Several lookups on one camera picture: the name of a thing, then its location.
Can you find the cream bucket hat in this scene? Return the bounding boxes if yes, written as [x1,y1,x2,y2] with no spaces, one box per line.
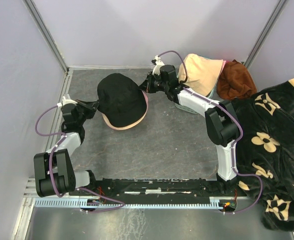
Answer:
[101,92,149,131]

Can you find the black cloth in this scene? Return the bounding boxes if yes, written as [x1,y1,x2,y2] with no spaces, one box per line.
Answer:
[97,73,148,129]

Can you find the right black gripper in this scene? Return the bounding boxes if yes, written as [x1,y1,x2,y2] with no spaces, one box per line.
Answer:
[139,71,169,94]

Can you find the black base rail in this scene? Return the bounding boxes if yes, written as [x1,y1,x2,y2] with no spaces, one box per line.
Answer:
[70,178,237,204]

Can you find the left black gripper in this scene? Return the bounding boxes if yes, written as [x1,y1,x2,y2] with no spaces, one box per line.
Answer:
[74,99,100,126]

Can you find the teal plastic basket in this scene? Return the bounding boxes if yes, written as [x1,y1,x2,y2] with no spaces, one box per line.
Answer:
[171,84,219,117]

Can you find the beige pink hats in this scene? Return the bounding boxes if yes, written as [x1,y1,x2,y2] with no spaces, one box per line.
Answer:
[184,53,227,97]

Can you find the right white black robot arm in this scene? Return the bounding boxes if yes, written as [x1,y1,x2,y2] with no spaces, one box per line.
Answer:
[138,65,243,196]

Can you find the aluminium corner post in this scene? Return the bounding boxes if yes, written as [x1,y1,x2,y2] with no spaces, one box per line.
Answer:
[23,0,69,73]
[243,0,288,69]

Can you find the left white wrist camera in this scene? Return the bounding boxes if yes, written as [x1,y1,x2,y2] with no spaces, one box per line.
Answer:
[56,93,77,108]

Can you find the right aluminium corner post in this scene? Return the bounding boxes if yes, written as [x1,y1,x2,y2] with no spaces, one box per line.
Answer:
[243,0,288,69]

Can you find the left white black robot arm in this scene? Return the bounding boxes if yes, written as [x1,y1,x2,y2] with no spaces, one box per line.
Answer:
[33,97,99,198]

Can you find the light blue cable duct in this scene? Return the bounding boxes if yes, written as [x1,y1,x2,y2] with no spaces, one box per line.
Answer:
[34,196,235,210]

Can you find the black floral blanket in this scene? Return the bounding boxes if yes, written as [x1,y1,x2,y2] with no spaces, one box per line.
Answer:
[232,78,294,232]

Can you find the brown cloth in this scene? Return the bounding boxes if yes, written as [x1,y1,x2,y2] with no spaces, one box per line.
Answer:
[216,59,257,100]

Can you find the left aluminium corner post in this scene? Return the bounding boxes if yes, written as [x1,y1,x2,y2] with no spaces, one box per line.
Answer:
[23,0,69,73]

